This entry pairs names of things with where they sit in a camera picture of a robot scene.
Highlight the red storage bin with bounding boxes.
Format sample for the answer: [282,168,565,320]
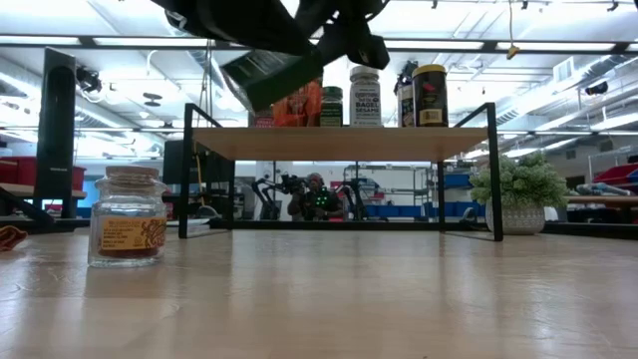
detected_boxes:
[572,163,638,196]

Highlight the wooden background table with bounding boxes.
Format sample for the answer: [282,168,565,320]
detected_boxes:
[565,194,638,209]

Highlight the wooden shelf black metal legs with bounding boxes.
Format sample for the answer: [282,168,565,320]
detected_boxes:
[177,102,504,244]

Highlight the tall black column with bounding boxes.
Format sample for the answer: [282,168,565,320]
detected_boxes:
[33,47,78,220]

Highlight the person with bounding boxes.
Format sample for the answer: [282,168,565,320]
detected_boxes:
[287,172,346,222]

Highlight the long ceiling light bar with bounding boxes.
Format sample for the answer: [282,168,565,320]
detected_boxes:
[0,33,638,55]

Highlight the chili onion jar yellow lid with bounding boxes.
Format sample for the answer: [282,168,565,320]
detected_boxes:
[412,63,450,128]

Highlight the red storage bins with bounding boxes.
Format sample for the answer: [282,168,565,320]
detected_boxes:
[0,156,87,191]

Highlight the orange folded cloth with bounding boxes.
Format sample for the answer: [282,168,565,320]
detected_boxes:
[0,224,30,253]

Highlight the hanging yellow cord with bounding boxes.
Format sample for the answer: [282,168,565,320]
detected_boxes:
[504,0,522,61]

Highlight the white lid bagel seasoning jar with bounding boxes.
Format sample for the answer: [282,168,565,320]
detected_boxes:
[348,65,383,128]

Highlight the furikake jar tan lid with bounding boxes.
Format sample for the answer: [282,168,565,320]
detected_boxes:
[397,82,416,128]

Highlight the small glass jar cork lid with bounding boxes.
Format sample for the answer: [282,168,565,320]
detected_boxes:
[88,165,168,269]

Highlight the dark green spice tin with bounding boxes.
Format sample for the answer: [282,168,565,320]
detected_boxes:
[220,48,320,101]

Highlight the oregano jar green lid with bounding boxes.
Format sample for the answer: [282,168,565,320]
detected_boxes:
[319,86,345,128]

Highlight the blue storage bins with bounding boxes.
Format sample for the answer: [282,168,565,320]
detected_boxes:
[366,172,482,219]

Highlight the green potted plant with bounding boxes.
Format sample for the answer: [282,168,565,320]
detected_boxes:
[469,151,570,237]

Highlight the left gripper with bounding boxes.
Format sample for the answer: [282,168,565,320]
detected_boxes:
[246,0,391,114]

